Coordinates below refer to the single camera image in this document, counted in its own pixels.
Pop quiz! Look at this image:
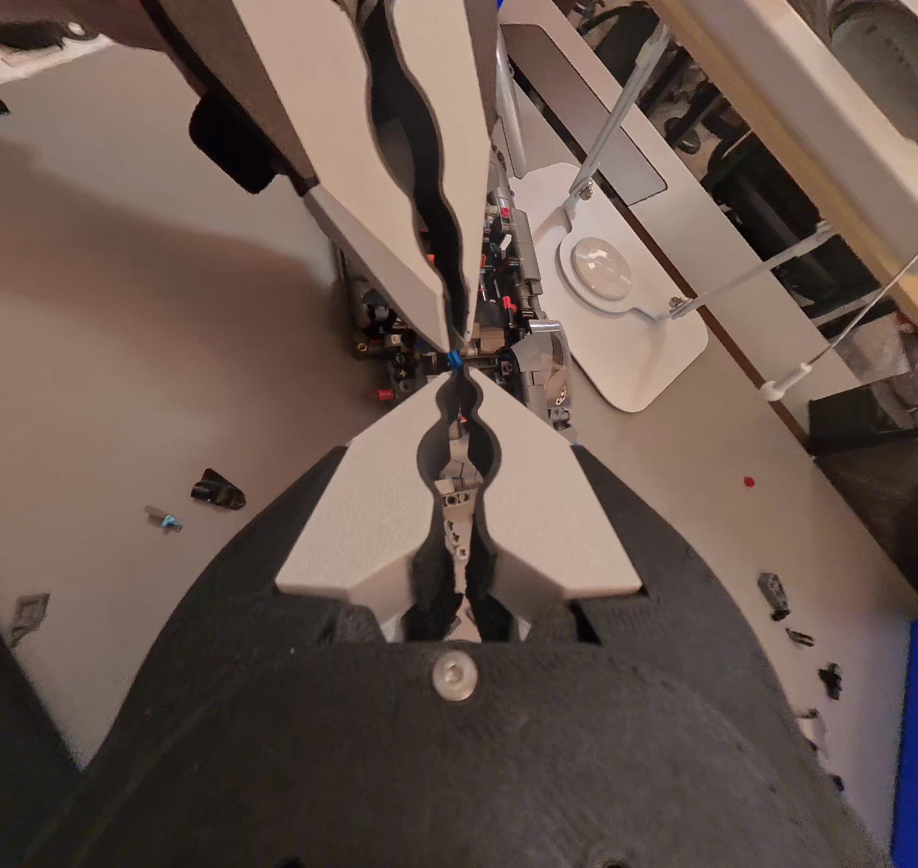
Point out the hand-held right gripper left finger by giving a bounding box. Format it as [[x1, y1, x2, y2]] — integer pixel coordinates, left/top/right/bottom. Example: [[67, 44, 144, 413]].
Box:
[[274, 369, 460, 643]]

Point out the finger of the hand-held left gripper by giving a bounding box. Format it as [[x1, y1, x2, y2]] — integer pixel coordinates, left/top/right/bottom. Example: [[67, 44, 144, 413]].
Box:
[[217, 0, 461, 354], [386, 0, 496, 344]]

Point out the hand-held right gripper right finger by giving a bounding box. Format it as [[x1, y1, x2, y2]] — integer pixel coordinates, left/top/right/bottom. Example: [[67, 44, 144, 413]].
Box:
[[462, 368, 644, 643]]

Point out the grey lego car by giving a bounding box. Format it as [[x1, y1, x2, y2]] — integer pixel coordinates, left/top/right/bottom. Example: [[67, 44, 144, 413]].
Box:
[[337, 165, 578, 568]]

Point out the black curved lego slope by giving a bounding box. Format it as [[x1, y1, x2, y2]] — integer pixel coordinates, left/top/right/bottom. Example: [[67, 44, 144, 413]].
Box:
[[190, 468, 247, 510]]

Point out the grey square lego tile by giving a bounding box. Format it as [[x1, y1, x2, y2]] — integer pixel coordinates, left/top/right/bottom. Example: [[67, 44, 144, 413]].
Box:
[[3, 592, 51, 650]]

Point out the white book stand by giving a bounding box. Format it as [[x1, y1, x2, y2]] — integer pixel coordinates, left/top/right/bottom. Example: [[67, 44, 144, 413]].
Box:
[[495, 0, 918, 413]]

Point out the blue plastic bin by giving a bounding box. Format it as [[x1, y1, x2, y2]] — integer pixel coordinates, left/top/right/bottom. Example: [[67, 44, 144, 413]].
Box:
[[889, 620, 918, 868]]

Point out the wire page holder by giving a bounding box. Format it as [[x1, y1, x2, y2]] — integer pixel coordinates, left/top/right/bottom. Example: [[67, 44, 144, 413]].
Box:
[[760, 251, 918, 401]]

